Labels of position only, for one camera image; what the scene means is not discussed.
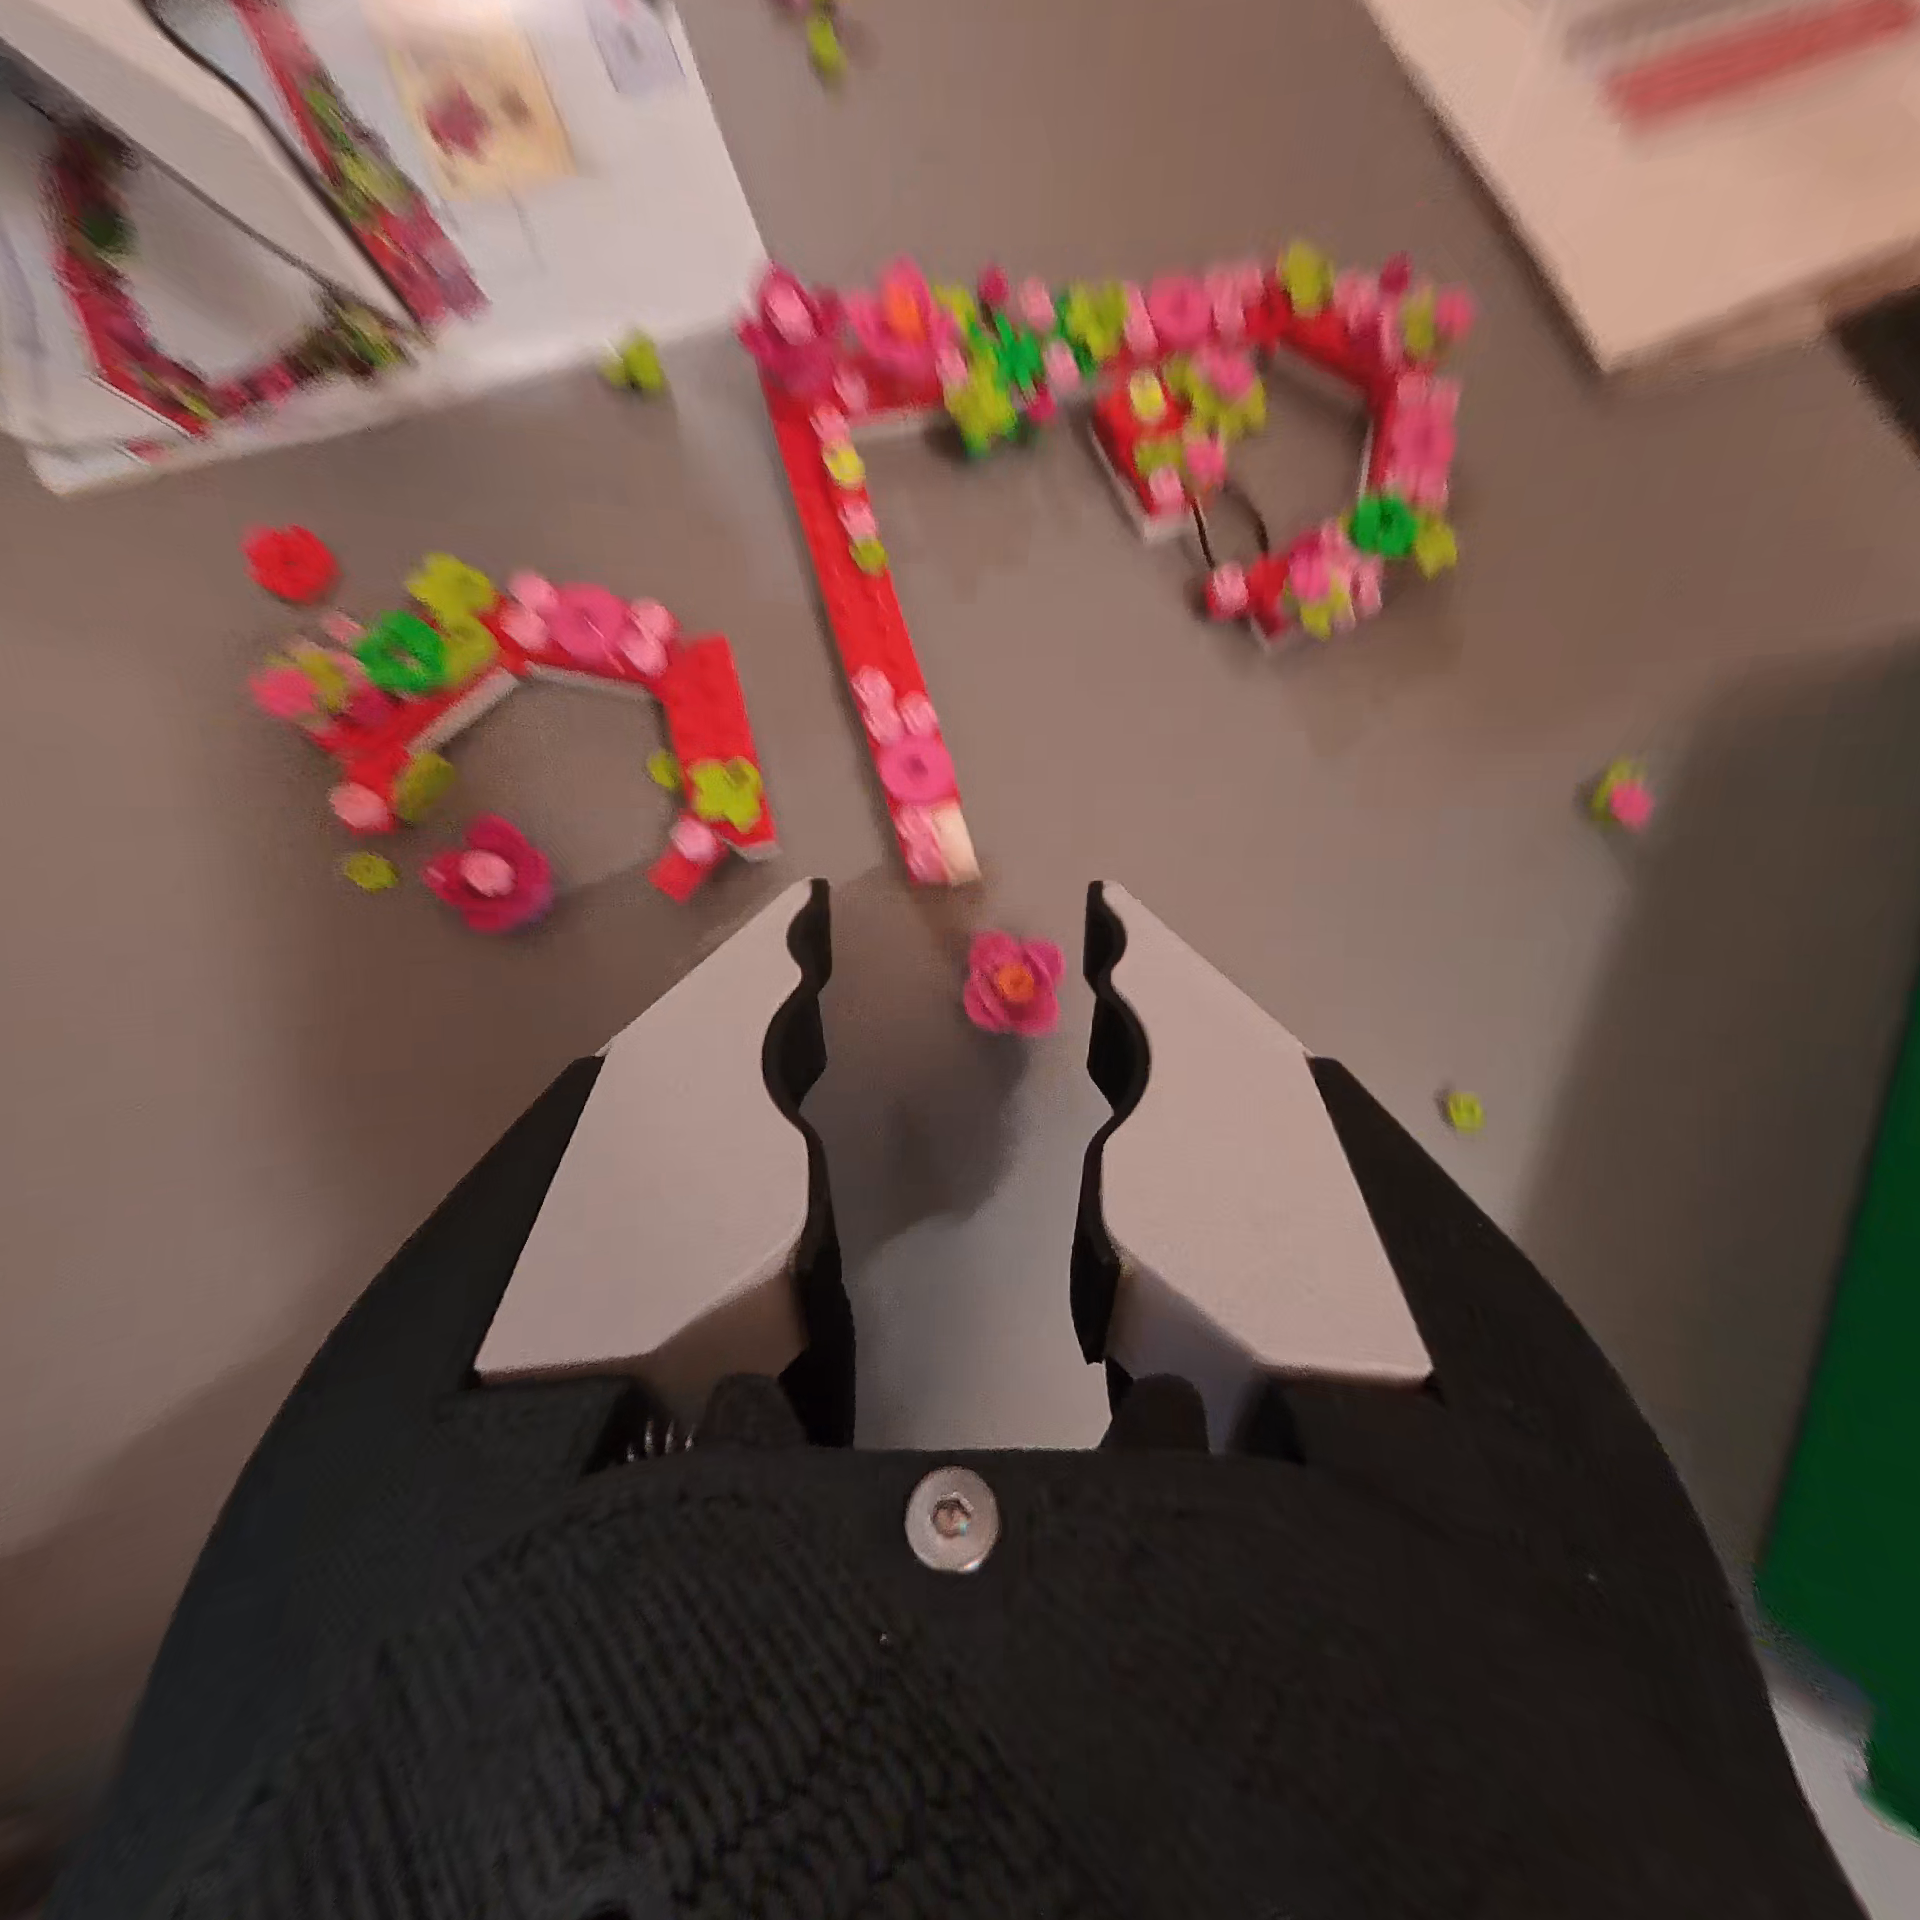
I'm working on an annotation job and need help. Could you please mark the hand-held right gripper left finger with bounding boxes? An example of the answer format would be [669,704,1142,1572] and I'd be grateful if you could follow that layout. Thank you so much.
[475,878,858,1449]

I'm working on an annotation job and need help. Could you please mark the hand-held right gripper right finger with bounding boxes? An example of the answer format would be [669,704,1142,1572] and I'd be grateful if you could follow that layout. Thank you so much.
[1068,878,1438,1449]

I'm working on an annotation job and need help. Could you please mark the magenta lego rose orange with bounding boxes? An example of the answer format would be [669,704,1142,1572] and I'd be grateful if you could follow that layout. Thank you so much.
[963,929,1069,1042]

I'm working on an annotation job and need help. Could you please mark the long red lego flower strip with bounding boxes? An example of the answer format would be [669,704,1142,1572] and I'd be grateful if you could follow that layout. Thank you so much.
[754,375,982,887]

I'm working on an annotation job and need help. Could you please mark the large red lego flower frame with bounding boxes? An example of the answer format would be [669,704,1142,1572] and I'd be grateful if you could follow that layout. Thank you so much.
[732,257,1477,647]

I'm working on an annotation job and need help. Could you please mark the red round lego piece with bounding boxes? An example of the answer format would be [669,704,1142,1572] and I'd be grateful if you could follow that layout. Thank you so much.
[245,521,337,605]

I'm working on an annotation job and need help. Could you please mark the lego instruction booklet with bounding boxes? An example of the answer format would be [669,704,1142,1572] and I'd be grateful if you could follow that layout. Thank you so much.
[0,0,772,495]

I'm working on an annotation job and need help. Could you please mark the stacked green plastic bins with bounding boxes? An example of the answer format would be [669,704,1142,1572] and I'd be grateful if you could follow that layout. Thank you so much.
[1751,961,1920,1823]

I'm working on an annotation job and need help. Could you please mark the black elastic loop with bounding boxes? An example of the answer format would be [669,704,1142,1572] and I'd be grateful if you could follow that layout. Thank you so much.
[1187,478,1277,579]

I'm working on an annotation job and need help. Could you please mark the white sheet with red label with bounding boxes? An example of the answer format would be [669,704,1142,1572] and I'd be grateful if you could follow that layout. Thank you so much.
[1359,0,1920,375]

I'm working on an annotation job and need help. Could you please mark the small red lego flower frame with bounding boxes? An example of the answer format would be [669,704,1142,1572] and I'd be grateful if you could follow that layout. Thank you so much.
[247,551,780,899]

